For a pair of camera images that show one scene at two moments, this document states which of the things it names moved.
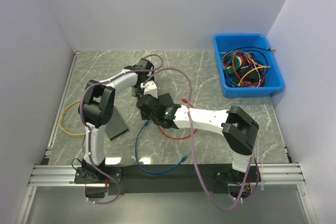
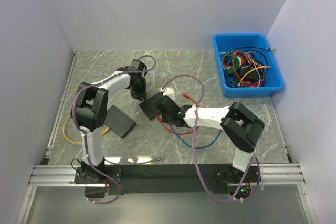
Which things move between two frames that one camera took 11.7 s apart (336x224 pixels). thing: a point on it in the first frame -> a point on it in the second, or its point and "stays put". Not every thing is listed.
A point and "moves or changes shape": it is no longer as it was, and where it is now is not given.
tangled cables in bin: (245, 67) stays put
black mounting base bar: (168, 179) stays put
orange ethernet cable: (60, 118) -> (107, 129)
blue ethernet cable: (169, 169) -> (205, 146)
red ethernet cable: (190, 105) -> (195, 102)
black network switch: (116, 127) moves or changes shape
